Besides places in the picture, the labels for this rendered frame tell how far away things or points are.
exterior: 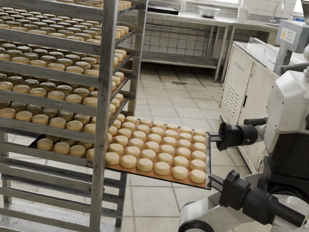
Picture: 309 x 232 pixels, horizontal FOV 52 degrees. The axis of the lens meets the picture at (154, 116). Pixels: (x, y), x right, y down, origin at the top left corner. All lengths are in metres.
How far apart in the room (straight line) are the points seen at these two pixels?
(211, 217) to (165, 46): 4.25
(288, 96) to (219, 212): 0.51
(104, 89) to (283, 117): 0.54
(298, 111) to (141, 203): 1.36
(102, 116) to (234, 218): 0.65
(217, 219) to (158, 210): 0.86
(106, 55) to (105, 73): 0.05
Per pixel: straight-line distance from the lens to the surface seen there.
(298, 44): 2.15
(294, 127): 1.01
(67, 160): 1.04
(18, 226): 1.76
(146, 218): 2.02
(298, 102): 1.00
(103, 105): 0.88
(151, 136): 1.19
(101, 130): 0.91
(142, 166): 1.02
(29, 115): 1.09
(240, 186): 0.98
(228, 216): 1.26
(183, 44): 5.34
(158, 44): 5.26
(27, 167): 1.69
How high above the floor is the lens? 1.34
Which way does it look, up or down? 24 degrees down
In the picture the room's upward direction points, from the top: 8 degrees clockwise
